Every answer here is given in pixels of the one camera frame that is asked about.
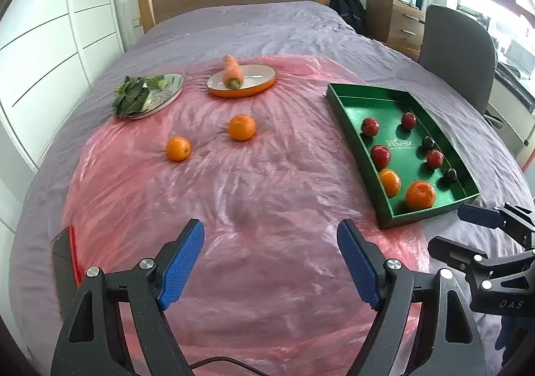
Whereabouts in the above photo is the small orange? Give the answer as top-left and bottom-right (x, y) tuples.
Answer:
(166, 137), (191, 162)
(378, 169), (402, 198)

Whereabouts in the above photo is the carrot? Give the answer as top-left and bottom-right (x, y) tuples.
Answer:
(223, 55), (244, 90)

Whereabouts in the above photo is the grey office chair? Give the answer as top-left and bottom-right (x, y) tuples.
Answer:
(419, 5), (504, 129)

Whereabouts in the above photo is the orange oval dish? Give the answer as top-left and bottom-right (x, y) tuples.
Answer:
(206, 64), (277, 99)

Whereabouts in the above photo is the pink plastic sheet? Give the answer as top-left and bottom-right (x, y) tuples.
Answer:
(62, 55), (429, 375)

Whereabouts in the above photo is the green rectangular tray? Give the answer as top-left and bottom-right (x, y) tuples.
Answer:
(326, 83), (480, 229)

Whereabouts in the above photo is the white wardrobe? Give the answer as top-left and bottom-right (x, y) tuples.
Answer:
(1, 0), (123, 169)

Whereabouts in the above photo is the dark plum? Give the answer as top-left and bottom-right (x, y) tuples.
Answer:
(422, 136), (435, 151)
(443, 168), (458, 184)

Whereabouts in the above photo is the wooden drawer cabinet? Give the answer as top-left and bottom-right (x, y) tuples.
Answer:
(365, 0), (425, 62)

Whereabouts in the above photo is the red apple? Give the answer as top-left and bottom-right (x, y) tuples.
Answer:
(370, 145), (392, 170)

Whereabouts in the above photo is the black backpack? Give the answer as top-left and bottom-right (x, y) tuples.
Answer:
(329, 0), (368, 36)

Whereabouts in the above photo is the large orange front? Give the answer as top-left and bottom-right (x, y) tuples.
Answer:
(405, 180), (436, 211)

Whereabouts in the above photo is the purple bed sheet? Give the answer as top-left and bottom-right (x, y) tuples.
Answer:
(9, 2), (533, 375)

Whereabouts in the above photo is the mandarin orange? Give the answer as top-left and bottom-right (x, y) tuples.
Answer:
(228, 114), (256, 142)

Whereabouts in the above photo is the black cable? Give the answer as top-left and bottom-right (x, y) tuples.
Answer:
(189, 356), (269, 376)

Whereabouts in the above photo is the green leafy bok choy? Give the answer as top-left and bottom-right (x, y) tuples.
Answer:
(112, 75), (167, 119)

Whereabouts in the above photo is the grey patterned plate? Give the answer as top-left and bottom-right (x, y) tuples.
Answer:
(127, 73), (184, 120)

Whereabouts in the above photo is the red cased smartphone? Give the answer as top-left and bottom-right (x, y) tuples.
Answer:
(52, 225), (84, 321)

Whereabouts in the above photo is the blue gloved right hand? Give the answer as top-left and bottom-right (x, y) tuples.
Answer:
(495, 316), (530, 366)

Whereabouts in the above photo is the red fruit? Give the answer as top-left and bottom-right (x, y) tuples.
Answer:
(361, 117), (380, 138)
(426, 149), (444, 169)
(401, 112), (417, 130)

